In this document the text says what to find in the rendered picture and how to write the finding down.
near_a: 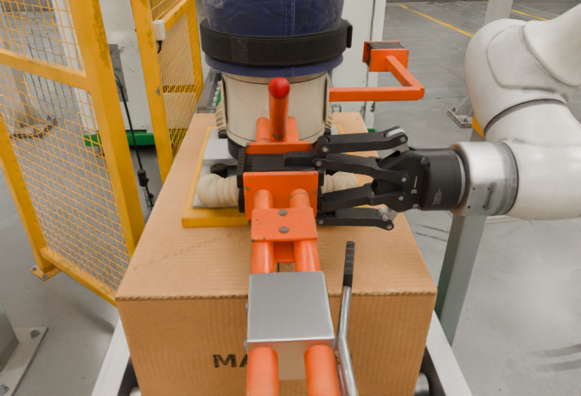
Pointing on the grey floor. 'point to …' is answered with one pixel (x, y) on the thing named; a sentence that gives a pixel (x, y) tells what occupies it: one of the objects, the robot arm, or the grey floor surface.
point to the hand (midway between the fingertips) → (281, 182)
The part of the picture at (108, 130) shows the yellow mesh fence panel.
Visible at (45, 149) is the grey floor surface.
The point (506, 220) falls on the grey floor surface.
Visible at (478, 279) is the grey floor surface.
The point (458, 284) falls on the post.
